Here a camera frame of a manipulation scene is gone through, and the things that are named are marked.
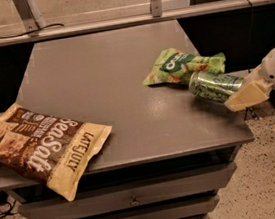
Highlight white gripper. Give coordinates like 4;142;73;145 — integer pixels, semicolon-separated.
225;48;275;112

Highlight green soda can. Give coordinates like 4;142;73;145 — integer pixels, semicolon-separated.
188;71;244;103

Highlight green snack bag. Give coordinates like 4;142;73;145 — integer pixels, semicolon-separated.
143;48;226;86

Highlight grey drawer cabinet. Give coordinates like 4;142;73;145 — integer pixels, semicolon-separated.
0;21;253;219

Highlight top drawer with knob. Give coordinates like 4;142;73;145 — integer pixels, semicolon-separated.
20;162;236;219

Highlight brown sea salt chip bag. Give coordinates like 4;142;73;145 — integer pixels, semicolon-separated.
0;103;112;201

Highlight black cable on ledge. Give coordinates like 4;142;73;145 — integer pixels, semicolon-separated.
0;18;66;40

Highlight metal frame post left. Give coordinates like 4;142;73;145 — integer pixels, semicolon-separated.
11;0;46;31

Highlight black floor cables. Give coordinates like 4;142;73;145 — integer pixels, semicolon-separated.
0;189;19;219

